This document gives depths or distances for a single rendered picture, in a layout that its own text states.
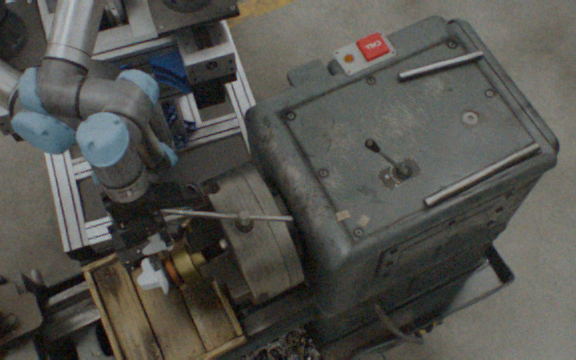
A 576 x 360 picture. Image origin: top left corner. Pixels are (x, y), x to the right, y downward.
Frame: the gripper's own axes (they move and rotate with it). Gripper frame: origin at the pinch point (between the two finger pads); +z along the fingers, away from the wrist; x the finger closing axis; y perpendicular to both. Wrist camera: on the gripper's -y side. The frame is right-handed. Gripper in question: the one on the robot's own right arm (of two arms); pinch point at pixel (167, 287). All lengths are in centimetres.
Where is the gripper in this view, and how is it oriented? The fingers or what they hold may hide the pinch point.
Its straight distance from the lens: 158.0
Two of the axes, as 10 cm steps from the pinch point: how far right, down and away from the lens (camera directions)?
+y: -8.9, 4.1, -1.8
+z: 4.5, 8.1, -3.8
